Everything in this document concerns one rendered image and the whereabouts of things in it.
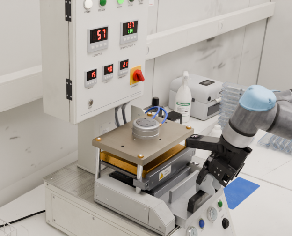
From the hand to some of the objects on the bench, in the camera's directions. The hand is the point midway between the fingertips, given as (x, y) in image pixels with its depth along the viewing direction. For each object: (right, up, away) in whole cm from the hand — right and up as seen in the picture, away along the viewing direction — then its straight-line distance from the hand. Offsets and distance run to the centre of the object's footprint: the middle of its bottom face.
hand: (197, 187), depth 123 cm
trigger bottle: (+3, +19, +96) cm, 98 cm away
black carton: (-2, +15, +87) cm, 88 cm away
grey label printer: (+12, +24, +109) cm, 112 cm away
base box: (-15, -18, +21) cm, 31 cm away
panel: (+6, -25, +5) cm, 26 cm away
